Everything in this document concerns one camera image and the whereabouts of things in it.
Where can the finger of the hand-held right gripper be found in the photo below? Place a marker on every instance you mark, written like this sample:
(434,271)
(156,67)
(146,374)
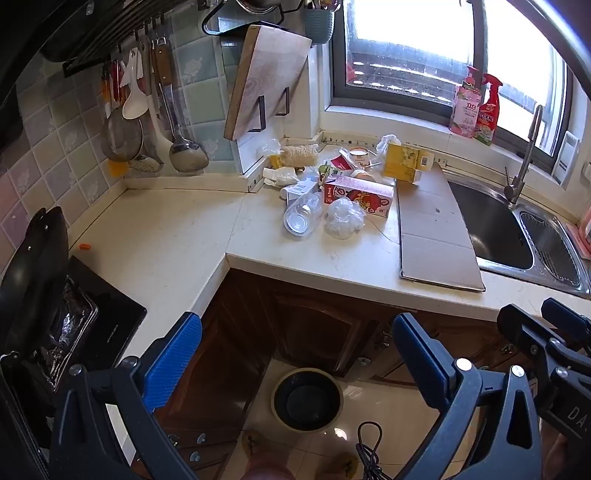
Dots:
(565,316)
(521,325)

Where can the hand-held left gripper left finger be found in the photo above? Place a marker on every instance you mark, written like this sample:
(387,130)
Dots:
(173,360)

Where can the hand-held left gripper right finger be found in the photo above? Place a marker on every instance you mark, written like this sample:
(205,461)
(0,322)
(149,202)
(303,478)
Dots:
(420,355)

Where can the round dark bin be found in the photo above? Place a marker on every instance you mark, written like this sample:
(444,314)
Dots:
(307,401)

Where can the clear plastic container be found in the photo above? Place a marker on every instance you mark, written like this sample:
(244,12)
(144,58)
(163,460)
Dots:
(344,219)

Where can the red drink carton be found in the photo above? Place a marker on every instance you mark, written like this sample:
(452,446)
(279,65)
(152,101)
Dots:
(364,198)

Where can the clear plastic cup stack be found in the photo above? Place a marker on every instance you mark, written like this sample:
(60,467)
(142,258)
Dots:
(302,217)

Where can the yellow cardboard box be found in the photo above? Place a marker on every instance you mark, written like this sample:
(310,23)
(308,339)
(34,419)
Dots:
(401,161)

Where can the green white small carton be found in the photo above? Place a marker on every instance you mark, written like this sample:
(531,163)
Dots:
(327,174)

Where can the white labelled bottle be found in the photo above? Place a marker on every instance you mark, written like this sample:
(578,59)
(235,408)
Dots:
(300,189)

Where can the red white packet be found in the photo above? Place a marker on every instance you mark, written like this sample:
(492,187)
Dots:
(341,162)

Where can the white round lid cup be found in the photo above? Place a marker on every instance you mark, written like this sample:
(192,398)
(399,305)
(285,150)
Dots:
(358,154)

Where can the white plastic bag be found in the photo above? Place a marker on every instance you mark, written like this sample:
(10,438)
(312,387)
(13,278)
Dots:
(387,143)

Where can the small clear plastic bag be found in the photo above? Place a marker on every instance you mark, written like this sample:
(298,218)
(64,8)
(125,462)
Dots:
(268,148)

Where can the beige bristle brush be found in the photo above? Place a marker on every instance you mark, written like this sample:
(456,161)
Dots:
(298,156)

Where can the steel drain basket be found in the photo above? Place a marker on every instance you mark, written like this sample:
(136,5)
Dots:
(551,249)

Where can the black gas stove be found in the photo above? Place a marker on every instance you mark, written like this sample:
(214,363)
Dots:
(115,309)

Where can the pink cloth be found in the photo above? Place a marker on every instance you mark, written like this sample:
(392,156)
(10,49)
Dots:
(585,235)

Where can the stainless steel sink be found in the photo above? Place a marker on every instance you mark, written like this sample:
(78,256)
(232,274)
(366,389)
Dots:
(498,230)

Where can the aluminium foil liner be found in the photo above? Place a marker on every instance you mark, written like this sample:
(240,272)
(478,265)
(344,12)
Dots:
(69,323)

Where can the brown wooden cabinet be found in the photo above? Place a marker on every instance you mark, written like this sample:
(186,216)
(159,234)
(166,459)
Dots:
(314,323)

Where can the brown slipper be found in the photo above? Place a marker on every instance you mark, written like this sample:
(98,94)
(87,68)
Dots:
(341,466)
(256,445)

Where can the brown cardboard sheet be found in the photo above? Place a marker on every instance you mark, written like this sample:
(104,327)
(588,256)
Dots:
(434,230)

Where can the steel faucet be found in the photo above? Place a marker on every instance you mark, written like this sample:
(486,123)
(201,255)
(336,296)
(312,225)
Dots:
(519,182)

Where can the black wok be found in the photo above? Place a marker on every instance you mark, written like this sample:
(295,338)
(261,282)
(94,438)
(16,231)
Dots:
(32,277)

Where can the steel slotted spoon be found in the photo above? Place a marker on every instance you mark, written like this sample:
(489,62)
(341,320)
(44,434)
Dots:
(145,162)

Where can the orange plastic piece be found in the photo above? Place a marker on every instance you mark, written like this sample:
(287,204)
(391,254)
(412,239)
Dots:
(117,168)

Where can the red spray bottle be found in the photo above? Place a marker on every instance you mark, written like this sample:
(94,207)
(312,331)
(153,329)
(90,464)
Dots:
(488,115)

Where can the pink detergent bottle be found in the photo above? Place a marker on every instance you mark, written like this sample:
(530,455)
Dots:
(465,108)

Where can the steel mesh strainer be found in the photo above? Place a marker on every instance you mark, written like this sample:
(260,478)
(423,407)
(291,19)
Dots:
(121,138)

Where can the white rice spoon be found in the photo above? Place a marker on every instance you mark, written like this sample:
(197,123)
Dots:
(135,104)

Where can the black metal board rack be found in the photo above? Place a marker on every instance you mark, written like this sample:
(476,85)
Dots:
(262,113)

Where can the black range hood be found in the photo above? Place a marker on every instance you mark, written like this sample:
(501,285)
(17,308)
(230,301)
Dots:
(9,115)

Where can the wooden cutting board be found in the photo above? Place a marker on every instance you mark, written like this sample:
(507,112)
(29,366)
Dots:
(263,78)

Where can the dark framed window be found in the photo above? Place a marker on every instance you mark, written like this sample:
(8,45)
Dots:
(406,46)

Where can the teal utensil holder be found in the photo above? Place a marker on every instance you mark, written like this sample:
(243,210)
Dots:
(318,25)

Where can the steel pot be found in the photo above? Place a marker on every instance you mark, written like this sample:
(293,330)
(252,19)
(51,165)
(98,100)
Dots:
(256,5)

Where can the black wall rack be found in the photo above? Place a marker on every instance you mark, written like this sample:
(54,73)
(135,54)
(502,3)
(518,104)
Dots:
(115,48)

